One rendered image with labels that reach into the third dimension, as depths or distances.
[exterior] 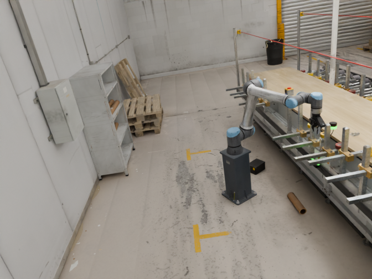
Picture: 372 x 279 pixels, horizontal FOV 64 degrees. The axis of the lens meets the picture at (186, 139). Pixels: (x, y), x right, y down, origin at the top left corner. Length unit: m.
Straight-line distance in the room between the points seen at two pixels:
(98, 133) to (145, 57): 6.37
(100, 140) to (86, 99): 0.61
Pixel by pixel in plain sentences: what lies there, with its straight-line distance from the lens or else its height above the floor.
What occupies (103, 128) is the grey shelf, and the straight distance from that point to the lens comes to 4.30.
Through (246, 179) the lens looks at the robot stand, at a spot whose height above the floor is 0.25.
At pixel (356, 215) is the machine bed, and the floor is 0.19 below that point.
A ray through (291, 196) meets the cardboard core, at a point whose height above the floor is 0.08.
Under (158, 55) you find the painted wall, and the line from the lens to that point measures 10.37.
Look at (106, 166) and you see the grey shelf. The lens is 4.56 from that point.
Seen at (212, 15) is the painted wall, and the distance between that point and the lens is 10.32.
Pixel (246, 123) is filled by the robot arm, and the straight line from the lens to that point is 3.34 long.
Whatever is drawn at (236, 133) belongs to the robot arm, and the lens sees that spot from 3.28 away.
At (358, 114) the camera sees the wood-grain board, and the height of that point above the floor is 0.90.
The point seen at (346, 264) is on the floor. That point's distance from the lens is 3.09.
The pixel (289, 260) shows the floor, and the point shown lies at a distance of 3.04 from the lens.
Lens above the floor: 2.24
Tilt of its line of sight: 25 degrees down
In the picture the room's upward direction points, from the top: 10 degrees counter-clockwise
